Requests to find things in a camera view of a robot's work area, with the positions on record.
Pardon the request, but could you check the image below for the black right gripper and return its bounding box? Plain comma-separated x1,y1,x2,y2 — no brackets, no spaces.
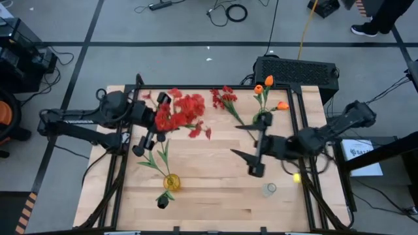
229,112,295,179

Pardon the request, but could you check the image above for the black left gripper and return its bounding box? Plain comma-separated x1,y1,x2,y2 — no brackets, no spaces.
130,92,172,151

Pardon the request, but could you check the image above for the red flower bunch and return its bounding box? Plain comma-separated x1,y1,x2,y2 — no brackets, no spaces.
142,87,212,141
209,85,257,141

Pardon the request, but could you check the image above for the green glass vase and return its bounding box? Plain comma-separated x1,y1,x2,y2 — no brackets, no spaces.
252,110,267,125

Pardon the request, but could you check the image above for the clear glass vase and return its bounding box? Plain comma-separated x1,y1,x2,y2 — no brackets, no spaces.
261,182,278,198

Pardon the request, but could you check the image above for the yellow glass vase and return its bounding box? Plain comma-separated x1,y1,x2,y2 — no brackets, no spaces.
163,172,182,192

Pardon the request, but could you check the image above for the black perforated computer case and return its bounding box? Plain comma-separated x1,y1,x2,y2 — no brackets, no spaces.
253,55,340,105

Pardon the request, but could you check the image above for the white printed paper sign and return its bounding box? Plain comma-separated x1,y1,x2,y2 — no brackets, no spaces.
341,139,383,178

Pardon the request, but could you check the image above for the black power strip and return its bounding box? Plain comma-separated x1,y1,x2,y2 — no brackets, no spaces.
148,0,173,11

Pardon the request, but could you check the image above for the black side desk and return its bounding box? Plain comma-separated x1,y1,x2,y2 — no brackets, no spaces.
339,130,418,210

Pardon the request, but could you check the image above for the black equipment cart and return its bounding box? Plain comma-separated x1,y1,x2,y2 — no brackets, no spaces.
0,18,59,94

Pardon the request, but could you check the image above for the orange black shop vacuum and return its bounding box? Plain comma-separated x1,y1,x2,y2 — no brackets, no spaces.
0,87,33,159

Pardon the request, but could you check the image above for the black hazard-striped floor mat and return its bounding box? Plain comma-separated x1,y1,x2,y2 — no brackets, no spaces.
0,191,39,235
355,0,376,18

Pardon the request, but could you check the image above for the person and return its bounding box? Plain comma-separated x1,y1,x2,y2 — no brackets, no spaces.
351,0,415,37

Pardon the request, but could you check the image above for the black aluminium table frame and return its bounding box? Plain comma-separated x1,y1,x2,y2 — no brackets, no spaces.
73,74,355,235

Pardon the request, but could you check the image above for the black hanging cable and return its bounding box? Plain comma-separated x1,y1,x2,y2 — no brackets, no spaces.
263,0,280,56

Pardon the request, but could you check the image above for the tangled black floor cable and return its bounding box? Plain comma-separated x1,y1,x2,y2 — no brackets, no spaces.
206,0,227,30

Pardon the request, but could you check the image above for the yellow extension cord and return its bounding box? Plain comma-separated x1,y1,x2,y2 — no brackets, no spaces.
297,0,319,61

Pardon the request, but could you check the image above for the coiled black cable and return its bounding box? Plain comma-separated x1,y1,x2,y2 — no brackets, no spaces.
225,3,248,23

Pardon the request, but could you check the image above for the black long-handled dustpan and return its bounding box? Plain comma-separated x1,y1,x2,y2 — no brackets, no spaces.
306,0,341,19

